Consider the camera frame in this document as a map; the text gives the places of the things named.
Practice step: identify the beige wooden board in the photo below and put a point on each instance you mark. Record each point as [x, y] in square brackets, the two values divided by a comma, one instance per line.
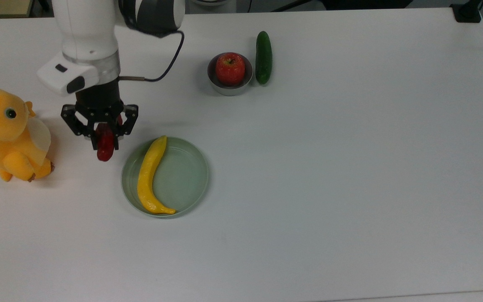
[0, 6]

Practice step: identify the small metal bowl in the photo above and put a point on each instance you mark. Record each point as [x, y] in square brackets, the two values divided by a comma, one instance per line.
[229, 89]

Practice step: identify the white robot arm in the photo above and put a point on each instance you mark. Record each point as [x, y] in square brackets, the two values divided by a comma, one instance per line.
[88, 29]

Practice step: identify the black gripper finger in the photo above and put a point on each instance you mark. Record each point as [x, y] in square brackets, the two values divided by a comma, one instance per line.
[80, 123]
[125, 121]

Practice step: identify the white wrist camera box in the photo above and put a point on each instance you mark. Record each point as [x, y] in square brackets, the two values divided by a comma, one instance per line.
[63, 77]

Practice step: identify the yellow banana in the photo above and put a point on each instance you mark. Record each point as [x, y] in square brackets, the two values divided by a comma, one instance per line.
[148, 172]

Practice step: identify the yellow plush toy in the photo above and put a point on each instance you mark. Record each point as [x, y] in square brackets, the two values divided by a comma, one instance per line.
[6, 134]

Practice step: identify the black table clamp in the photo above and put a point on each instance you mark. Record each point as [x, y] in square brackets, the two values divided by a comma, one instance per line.
[467, 12]

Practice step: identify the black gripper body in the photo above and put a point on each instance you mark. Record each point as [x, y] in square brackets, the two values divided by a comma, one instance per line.
[99, 97]

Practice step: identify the green cucumber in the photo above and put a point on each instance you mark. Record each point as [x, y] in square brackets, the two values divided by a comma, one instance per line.
[263, 56]

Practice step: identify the red chili pepper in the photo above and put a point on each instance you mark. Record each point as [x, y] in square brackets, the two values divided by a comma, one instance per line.
[105, 149]

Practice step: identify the red apple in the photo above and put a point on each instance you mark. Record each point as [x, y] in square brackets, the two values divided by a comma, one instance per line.
[229, 69]

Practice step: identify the green plastic plate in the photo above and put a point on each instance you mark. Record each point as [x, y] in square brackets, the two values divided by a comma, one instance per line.
[183, 176]

